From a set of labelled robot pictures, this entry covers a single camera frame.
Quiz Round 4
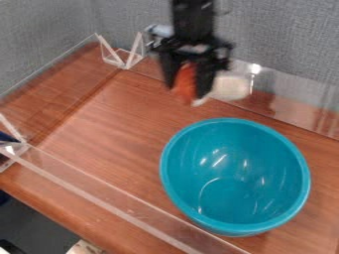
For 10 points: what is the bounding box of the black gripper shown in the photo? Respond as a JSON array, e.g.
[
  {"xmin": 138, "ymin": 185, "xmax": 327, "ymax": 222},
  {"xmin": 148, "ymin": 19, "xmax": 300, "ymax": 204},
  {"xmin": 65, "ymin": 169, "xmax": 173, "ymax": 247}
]
[{"xmin": 146, "ymin": 0, "xmax": 235, "ymax": 98}]

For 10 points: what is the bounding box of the red white toy mushroom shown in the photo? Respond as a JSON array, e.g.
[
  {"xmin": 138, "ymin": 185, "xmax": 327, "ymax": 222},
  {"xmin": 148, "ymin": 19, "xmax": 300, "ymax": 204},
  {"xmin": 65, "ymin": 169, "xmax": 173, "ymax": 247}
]
[{"xmin": 171, "ymin": 63, "xmax": 251, "ymax": 107}]

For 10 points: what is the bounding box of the blue plastic bowl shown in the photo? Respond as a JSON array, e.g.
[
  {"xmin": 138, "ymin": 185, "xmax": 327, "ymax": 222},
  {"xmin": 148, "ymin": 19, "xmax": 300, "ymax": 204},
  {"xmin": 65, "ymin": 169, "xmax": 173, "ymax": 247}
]
[{"xmin": 159, "ymin": 118, "xmax": 311, "ymax": 237}]

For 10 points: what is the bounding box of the clear acrylic corner bracket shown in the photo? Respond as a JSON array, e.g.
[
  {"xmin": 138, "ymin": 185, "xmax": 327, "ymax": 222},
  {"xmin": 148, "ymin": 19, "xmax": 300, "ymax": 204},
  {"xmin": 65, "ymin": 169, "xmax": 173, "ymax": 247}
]
[{"xmin": 94, "ymin": 32, "xmax": 145, "ymax": 69}]

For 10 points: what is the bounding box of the clear acrylic left wall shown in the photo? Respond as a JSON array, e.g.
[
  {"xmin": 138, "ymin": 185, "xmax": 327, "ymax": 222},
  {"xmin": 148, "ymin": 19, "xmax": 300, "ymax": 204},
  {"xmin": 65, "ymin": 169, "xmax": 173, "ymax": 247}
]
[{"xmin": 0, "ymin": 33, "xmax": 97, "ymax": 99}]

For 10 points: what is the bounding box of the clear acrylic wall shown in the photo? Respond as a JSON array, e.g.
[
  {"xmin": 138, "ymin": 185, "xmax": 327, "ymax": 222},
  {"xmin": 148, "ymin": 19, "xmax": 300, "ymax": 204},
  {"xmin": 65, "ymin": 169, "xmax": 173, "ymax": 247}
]
[
  {"xmin": 130, "ymin": 49, "xmax": 339, "ymax": 141},
  {"xmin": 0, "ymin": 33, "xmax": 97, "ymax": 99},
  {"xmin": 0, "ymin": 143, "xmax": 251, "ymax": 254}
]

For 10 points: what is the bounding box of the clear acrylic back wall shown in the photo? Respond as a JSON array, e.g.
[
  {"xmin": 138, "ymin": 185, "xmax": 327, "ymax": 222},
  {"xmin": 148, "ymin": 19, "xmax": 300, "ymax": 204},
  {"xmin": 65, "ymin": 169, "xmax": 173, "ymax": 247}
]
[{"xmin": 130, "ymin": 49, "xmax": 339, "ymax": 141}]

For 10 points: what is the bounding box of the clear acrylic left bracket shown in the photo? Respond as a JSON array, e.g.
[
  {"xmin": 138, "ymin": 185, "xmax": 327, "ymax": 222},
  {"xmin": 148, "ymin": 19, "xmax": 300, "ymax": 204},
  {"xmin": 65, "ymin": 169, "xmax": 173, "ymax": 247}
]
[{"xmin": 0, "ymin": 113, "xmax": 29, "ymax": 174}]

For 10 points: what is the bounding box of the clear acrylic front wall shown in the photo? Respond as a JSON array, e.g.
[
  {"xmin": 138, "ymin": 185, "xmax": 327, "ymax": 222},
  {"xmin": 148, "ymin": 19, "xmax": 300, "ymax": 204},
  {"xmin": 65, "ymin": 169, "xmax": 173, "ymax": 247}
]
[{"xmin": 0, "ymin": 143, "xmax": 251, "ymax": 254}]

